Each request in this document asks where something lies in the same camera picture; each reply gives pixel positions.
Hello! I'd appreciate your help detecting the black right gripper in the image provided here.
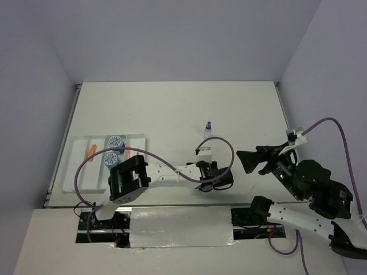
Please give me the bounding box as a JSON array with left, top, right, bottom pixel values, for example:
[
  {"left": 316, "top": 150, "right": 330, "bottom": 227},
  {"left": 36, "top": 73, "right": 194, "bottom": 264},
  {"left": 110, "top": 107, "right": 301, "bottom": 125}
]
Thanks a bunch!
[{"left": 234, "top": 140, "right": 302, "bottom": 199}]

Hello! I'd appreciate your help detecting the small clear spray bottle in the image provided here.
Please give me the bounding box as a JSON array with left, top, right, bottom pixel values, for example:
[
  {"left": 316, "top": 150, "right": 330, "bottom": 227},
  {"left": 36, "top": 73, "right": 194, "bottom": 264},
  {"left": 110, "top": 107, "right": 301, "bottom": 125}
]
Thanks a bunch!
[{"left": 204, "top": 121, "right": 212, "bottom": 139}]

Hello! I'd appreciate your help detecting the blue slime jar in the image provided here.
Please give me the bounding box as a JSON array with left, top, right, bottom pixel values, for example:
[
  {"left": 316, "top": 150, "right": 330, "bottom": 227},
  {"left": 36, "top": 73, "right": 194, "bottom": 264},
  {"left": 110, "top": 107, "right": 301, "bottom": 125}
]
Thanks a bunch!
[
  {"left": 103, "top": 151, "right": 120, "bottom": 170},
  {"left": 107, "top": 135, "right": 125, "bottom": 148}
]

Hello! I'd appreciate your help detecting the orange translucent case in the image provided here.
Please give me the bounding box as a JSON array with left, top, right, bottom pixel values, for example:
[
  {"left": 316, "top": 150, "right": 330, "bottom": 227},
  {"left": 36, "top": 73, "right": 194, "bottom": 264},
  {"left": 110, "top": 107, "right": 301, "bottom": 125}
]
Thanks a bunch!
[{"left": 86, "top": 144, "right": 97, "bottom": 162}]

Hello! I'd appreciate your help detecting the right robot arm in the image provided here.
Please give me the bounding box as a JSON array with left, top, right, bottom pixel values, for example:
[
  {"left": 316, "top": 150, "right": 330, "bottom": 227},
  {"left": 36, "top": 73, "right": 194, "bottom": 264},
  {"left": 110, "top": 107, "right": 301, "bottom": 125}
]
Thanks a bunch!
[{"left": 236, "top": 144, "right": 366, "bottom": 260}]

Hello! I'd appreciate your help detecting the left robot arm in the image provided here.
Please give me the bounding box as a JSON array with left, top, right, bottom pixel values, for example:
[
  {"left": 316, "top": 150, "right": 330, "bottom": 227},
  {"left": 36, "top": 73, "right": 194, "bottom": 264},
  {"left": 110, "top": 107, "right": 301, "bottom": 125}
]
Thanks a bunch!
[{"left": 91, "top": 155, "right": 234, "bottom": 229}]

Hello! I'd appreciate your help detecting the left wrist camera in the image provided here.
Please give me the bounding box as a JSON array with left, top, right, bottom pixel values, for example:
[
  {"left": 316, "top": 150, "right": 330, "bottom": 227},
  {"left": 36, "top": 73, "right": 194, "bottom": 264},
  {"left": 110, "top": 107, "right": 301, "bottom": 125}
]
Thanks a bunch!
[{"left": 195, "top": 146, "right": 212, "bottom": 163}]

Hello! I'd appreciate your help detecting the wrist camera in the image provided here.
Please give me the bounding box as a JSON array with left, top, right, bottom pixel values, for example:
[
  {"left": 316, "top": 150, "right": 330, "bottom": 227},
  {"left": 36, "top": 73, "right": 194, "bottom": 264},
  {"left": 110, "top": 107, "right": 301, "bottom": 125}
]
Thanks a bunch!
[
  {"left": 279, "top": 128, "right": 307, "bottom": 155},
  {"left": 195, "top": 146, "right": 212, "bottom": 163}
]

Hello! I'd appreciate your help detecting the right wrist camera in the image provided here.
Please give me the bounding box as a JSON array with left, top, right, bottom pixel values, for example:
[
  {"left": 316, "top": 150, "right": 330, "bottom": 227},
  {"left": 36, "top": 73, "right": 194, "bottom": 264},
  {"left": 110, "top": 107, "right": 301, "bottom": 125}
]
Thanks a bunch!
[{"left": 279, "top": 128, "right": 307, "bottom": 155}]

